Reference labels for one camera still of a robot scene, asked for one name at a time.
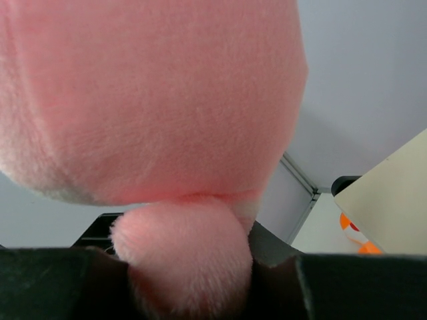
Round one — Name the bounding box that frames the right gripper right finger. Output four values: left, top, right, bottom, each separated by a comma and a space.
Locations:
246, 223, 426, 319

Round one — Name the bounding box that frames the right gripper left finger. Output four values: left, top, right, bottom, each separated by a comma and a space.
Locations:
0, 213, 141, 320

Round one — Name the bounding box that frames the orange shark plush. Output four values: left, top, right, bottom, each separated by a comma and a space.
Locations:
340, 213, 382, 255

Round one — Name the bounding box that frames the three-tier beige shelf rack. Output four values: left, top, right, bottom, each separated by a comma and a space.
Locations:
331, 131, 426, 255

